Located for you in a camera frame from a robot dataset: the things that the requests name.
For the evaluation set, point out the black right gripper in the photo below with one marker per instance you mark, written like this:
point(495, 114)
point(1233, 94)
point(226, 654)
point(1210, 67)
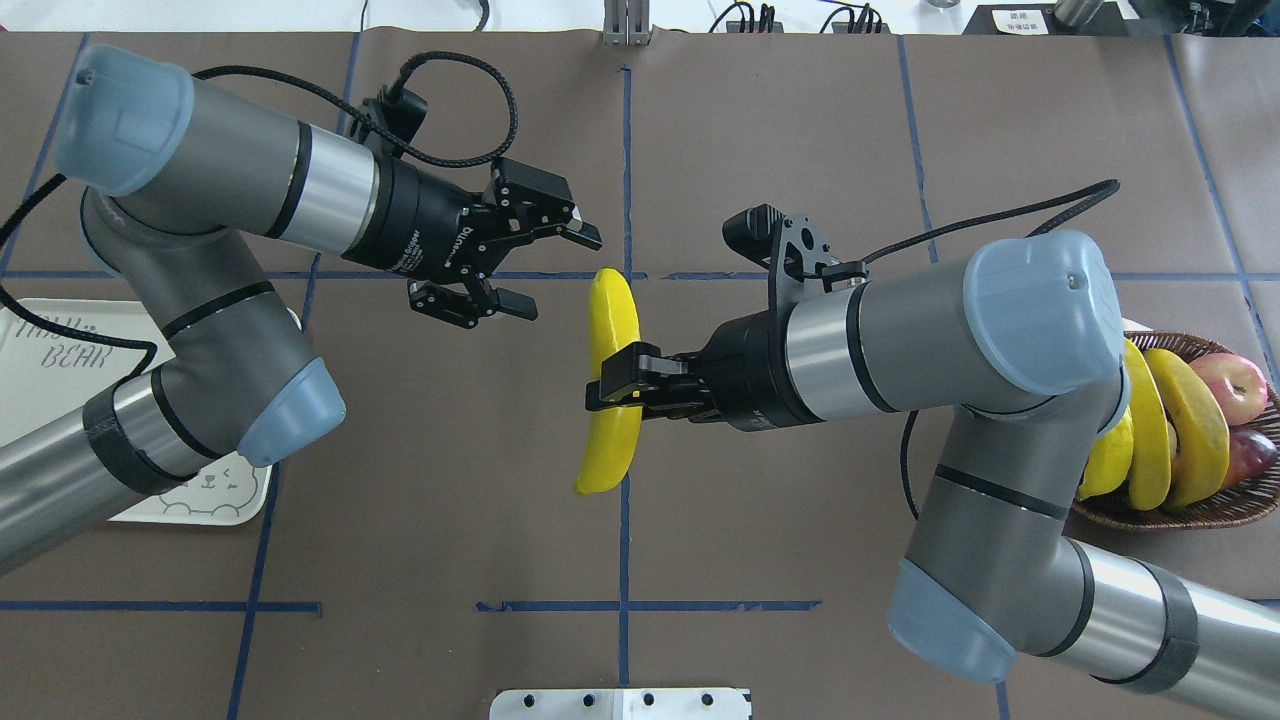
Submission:
point(748, 378)

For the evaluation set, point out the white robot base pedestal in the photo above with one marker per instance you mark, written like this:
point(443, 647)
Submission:
point(624, 703)

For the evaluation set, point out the red apple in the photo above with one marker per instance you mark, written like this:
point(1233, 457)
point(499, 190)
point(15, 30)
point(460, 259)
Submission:
point(1237, 384)

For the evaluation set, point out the yellow banana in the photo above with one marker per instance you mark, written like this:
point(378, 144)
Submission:
point(1149, 477)
point(1110, 460)
point(1203, 435)
point(613, 433)

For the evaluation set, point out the dark purple fruit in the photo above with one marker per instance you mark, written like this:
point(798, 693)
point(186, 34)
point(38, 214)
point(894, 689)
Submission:
point(1251, 453)

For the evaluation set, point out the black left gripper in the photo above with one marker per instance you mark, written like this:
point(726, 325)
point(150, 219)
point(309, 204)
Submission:
point(428, 222)

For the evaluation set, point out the aluminium frame post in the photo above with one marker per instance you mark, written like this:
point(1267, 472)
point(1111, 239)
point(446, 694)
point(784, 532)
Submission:
point(627, 23)

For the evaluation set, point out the brown wicker basket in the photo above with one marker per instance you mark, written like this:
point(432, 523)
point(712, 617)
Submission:
point(1247, 501)

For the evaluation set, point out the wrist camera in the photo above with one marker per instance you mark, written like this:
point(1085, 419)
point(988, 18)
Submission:
point(788, 246)
point(401, 117)

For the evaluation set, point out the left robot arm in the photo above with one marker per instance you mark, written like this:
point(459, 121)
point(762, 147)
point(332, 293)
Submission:
point(176, 167)

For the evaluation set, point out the white bear print tray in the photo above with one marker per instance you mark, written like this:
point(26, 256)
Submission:
point(44, 376)

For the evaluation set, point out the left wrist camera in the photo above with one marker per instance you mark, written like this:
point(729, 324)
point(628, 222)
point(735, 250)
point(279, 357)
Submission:
point(401, 117)

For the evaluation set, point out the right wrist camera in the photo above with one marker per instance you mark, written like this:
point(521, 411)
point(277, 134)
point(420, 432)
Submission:
point(788, 246)

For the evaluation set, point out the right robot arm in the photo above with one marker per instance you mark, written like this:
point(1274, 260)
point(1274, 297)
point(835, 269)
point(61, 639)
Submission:
point(1025, 340)

